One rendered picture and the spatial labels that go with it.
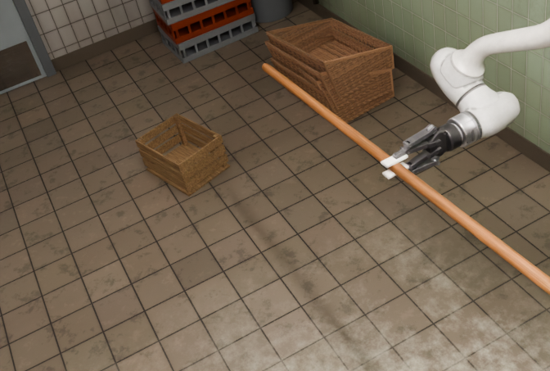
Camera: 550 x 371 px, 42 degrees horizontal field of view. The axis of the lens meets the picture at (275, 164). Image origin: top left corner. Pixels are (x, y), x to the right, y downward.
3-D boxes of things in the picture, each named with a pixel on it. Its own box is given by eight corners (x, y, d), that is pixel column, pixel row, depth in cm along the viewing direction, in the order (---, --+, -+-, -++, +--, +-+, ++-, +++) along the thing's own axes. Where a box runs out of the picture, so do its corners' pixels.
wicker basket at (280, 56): (326, 117, 394) (319, 74, 377) (271, 80, 434) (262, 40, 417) (394, 79, 411) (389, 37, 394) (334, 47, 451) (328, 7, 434)
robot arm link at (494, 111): (476, 149, 204) (449, 114, 209) (519, 126, 208) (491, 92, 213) (488, 129, 194) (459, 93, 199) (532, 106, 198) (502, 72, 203)
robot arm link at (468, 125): (482, 145, 200) (465, 154, 199) (461, 132, 207) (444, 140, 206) (480, 118, 195) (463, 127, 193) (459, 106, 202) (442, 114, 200)
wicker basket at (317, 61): (330, 106, 390) (322, 63, 373) (272, 71, 430) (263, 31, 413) (396, 68, 408) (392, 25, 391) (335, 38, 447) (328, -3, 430)
